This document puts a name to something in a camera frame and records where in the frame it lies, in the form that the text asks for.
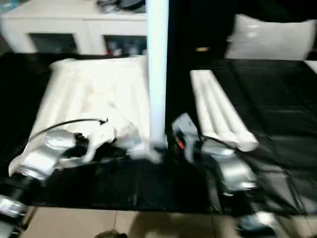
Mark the white plastic table leg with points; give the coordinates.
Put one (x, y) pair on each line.
(157, 74)
(216, 99)
(226, 99)
(202, 99)

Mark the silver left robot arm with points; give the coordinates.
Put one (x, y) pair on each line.
(37, 158)

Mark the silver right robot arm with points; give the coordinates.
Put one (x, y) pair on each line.
(235, 171)

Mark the small gold label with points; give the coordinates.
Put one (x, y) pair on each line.
(202, 49)

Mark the black mat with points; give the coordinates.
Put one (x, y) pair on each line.
(272, 111)

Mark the dark robot left foot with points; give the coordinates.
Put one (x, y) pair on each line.
(111, 235)

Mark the black cabinet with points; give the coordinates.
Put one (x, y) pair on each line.
(198, 24)

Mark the grey cushion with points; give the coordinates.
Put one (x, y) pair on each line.
(272, 37)

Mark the dark bag on cabinet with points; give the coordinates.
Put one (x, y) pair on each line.
(132, 4)

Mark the white cabinet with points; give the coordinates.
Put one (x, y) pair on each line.
(86, 22)

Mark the dark clutter pile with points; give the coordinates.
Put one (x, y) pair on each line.
(107, 6)

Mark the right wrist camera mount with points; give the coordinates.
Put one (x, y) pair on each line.
(184, 124)

